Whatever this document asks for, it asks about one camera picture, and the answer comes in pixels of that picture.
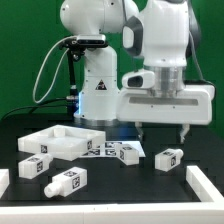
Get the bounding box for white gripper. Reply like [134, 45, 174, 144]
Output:
[116, 82, 214, 143]

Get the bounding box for white square tabletop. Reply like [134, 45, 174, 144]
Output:
[18, 125, 106, 161]

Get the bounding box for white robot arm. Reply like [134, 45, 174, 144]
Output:
[60, 0, 215, 139]

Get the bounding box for marker sheet with tags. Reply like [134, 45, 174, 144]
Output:
[82, 141, 145, 158]

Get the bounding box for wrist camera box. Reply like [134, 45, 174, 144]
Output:
[122, 69, 155, 89]

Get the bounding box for white obstacle wall frame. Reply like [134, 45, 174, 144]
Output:
[0, 166, 224, 224]

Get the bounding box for black camera on stand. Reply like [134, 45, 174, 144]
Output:
[59, 34, 108, 49]

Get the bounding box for grey camera cable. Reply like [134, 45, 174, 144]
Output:
[32, 35, 75, 105]

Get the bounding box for black base cable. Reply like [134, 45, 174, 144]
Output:
[0, 96, 79, 122]

